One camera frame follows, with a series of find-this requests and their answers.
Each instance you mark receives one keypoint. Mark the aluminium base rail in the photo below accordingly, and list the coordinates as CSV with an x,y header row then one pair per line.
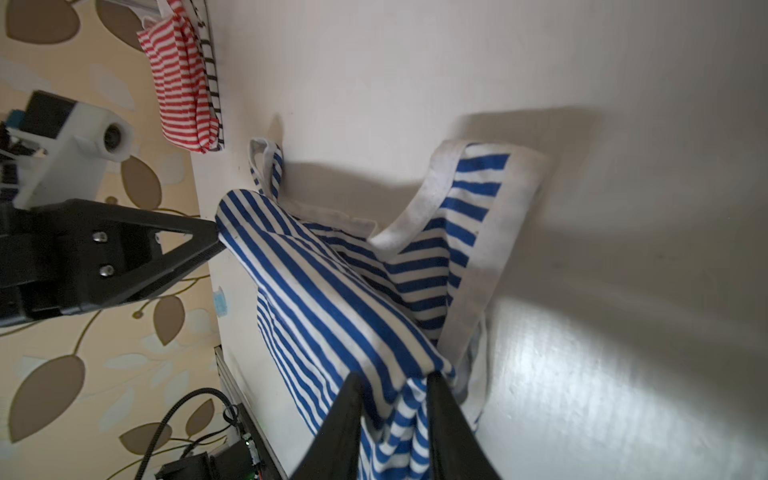
x,y
246,454

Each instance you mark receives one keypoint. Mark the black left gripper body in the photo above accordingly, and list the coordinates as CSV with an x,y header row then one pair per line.
x,y
67,259

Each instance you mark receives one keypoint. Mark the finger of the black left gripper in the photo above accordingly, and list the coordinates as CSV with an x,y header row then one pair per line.
x,y
149,270

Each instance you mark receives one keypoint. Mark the blue white striped tank top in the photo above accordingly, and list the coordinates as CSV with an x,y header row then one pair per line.
x,y
339,295

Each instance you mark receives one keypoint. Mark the red white striped folded top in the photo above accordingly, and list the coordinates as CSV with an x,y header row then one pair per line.
x,y
177,46

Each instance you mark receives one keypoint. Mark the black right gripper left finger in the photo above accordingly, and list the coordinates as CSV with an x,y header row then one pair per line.
x,y
334,452

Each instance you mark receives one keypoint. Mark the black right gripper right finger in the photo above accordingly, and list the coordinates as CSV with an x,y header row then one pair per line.
x,y
454,452

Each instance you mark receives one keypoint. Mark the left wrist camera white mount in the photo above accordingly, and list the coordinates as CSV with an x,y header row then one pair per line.
x,y
57,149

